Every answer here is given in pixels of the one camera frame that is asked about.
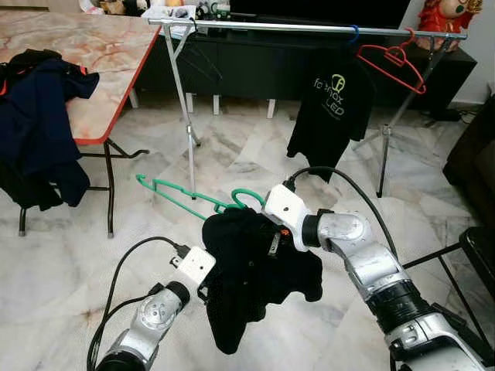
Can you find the black mesh shirt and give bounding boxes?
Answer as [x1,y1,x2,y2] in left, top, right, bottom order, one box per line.
[201,207,324,356]

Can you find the green plastic hanger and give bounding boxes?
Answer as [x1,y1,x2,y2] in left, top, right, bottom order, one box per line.
[136,174,268,223]

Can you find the red plastic hanger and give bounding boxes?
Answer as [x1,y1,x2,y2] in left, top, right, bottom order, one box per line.
[356,29,428,96]

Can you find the black shirt with green logo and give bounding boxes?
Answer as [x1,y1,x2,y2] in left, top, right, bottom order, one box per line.
[286,43,377,182]

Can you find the black TV cabinet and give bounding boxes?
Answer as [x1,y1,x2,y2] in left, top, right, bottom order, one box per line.
[128,23,478,121]

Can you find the plain black garment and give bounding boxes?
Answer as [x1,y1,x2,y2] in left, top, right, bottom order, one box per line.
[0,158,64,211]

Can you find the dark grey sofa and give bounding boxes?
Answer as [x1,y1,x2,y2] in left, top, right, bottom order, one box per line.
[442,97,495,225]

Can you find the navy blue garment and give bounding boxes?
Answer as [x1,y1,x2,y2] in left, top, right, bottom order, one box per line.
[0,58,101,208]

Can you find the black television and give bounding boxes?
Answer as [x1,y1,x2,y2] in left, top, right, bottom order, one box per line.
[230,0,411,26]

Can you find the marble folding table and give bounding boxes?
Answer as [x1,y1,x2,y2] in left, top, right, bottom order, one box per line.
[0,9,162,237]

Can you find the white paper stack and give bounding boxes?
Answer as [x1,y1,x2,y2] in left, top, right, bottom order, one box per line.
[143,4,198,24]

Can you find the red gold figurine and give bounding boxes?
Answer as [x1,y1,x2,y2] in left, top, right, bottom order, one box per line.
[418,0,484,51]

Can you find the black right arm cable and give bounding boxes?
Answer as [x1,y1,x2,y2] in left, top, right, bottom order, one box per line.
[282,166,399,260]

